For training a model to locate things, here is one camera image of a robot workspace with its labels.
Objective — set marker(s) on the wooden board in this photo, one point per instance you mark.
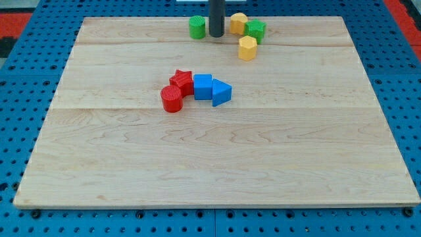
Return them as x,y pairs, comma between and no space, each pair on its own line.
303,128

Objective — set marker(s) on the yellow block at top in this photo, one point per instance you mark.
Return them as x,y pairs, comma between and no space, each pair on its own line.
237,23

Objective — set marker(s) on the blue triangle block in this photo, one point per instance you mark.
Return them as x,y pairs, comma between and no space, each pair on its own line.
221,92

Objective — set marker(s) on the blue cube block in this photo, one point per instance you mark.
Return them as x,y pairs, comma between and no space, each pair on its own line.
202,85

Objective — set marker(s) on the red cylinder block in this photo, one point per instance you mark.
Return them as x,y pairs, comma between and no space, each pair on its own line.
172,100

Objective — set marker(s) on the red star block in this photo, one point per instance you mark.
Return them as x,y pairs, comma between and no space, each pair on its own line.
183,80

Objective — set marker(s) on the yellow hexagon block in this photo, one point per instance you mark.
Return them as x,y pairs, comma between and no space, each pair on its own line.
247,48

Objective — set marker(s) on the green cylinder block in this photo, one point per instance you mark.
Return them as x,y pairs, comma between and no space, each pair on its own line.
197,27

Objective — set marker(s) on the green star block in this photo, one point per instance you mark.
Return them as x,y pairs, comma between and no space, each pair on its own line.
255,29

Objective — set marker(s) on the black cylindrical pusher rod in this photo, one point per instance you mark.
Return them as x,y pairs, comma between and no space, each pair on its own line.
216,17

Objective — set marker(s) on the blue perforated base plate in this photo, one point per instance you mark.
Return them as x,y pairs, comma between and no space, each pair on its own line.
32,71

